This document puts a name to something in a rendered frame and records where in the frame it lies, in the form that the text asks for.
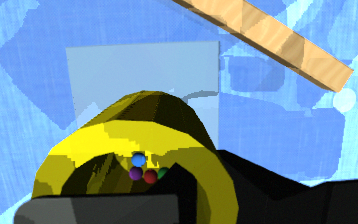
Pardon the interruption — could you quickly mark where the dark red marble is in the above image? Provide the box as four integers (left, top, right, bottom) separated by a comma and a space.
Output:
143, 169, 158, 183

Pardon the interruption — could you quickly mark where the yellow cup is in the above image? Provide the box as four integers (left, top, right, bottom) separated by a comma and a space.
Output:
31, 90, 239, 224

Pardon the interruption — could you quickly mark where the blue marble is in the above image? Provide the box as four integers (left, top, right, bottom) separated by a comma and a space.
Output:
131, 152, 146, 167

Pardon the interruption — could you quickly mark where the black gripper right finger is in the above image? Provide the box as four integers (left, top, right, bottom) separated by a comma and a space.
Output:
217, 149, 358, 224

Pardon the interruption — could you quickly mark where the green marble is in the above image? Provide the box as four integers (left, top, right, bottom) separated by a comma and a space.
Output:
157, 167, 169, 178

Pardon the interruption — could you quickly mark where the purple marble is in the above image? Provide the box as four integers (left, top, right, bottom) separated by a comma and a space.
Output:
129, 166, 143, 180

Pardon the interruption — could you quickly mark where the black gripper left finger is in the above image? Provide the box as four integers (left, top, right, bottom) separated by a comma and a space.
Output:
13, 162, 198, 224

